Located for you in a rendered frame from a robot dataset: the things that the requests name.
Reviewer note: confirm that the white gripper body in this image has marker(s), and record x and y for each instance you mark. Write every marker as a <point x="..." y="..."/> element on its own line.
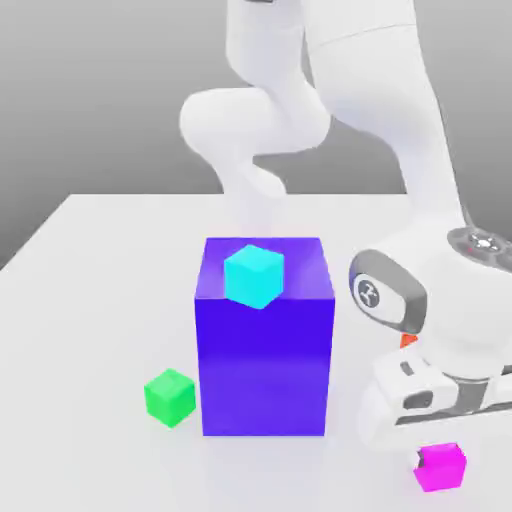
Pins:
<point x="440" y="432"/>

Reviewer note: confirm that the small magenta cube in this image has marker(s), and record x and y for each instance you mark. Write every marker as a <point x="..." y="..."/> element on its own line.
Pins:
<point x="442" y="468"/>

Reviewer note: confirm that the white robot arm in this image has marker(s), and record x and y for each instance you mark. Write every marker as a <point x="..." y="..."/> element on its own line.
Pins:
<point x="360" y="100"/>

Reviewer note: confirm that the small red cube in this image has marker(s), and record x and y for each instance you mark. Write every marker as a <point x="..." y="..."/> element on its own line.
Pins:
<point x="408" y="341"/>

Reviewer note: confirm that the small cyan cube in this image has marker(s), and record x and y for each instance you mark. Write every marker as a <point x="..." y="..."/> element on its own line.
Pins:
<point x="254" y="278"/>

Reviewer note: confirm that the small green cube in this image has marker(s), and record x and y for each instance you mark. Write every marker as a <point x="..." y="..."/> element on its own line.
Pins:
<point x="170" y="398"/>

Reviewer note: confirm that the large purple box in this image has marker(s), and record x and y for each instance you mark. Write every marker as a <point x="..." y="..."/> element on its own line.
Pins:
<point x="264" y="368"/>

